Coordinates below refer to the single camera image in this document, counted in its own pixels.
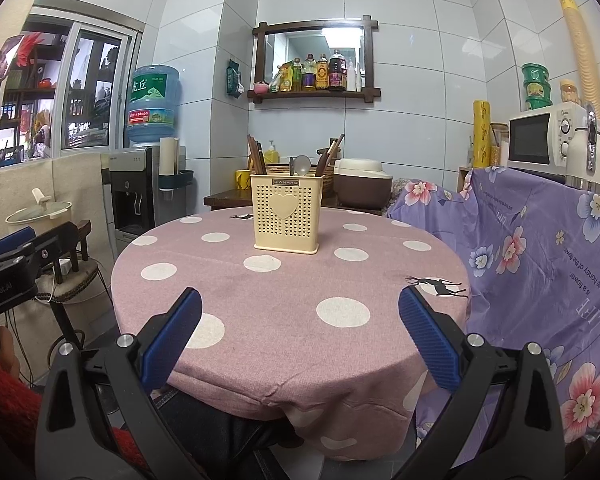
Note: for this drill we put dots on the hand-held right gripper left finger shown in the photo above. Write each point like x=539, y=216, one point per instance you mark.
x=172, y=330

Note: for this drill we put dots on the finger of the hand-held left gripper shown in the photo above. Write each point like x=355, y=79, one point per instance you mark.
x=15, y=240
x=55, y=245

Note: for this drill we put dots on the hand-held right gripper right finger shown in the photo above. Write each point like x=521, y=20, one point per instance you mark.
x=427, y=332

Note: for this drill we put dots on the cream plastic utensil holder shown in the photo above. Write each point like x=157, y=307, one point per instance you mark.
x=287, y=210

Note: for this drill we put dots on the long wooden spoon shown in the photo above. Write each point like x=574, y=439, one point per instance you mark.
x=336, y=147

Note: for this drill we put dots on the white power strip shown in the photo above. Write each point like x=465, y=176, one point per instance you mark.
x=62, y=266

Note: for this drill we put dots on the dark wooden chair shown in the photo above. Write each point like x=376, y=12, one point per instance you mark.
x=75, y=270

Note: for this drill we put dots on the grey water dispenser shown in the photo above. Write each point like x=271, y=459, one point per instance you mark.
x=135, y=190

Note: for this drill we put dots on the pink polka dot tablecloth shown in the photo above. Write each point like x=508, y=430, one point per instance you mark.
x=280, y=300

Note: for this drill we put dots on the person's legs in dark jeans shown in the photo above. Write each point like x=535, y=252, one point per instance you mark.
x=220, y=435

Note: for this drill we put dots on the purple floral cloth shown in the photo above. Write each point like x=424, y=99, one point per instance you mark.
x=530, y=270

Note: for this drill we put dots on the dark wooden side table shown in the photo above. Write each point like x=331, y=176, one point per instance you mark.
x=225, y=200

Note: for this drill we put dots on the dark blue cup holder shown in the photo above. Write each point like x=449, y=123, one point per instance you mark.
x=180, y=178

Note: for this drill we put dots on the cream paper cup tube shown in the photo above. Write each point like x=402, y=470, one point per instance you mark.
x=169, y=160

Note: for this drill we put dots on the rice cooker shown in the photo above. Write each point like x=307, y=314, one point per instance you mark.
x=362, y=182

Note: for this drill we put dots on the window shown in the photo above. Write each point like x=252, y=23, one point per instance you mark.
x=65, y=80

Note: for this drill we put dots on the yellow mug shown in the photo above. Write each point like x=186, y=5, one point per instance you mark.
x=242, y=180

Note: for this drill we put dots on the blue water jug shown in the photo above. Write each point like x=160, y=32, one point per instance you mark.
x=152, y=105

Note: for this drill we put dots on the phone on holder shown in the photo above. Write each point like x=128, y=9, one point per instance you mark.
x=2, y=60

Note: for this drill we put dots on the glass jar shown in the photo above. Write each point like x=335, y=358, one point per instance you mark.
x=500, y=145

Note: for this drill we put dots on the yellow soap dispenser bottle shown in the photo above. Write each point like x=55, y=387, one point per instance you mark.
x=272, y=152

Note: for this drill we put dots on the white microwave oven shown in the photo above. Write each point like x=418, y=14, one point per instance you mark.
x=535, y=140

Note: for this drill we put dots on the white thermos kettle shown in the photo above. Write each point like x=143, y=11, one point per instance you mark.
x=585, y=155

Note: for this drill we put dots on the green hanging packet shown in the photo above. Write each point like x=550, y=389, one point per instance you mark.
x=234, y=80

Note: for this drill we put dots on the pink bowl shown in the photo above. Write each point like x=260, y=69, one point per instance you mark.
x=261, y=88

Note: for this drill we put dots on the white squeeze bottle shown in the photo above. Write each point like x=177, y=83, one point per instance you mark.
x=351, y=79

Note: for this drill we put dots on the stack of green tubs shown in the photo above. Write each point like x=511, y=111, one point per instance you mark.
x=536, y=85

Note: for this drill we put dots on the dark soy sauce bottle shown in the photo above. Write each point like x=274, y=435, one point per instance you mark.
x=337, y=74

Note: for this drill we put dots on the yellow green snack packet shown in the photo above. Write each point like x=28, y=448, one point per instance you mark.
x=283, y=77

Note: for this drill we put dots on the small yellow jar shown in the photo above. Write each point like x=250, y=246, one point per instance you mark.
x=570, y=92

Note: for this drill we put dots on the yellow oil bottle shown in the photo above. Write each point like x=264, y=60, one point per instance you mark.
x=297, y=77

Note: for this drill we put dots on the tall stack of paper cups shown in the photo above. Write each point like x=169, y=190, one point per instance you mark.
x=577, y=45

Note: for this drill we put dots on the wooden framed wall mirror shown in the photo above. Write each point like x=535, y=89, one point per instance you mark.
x=315, y=60

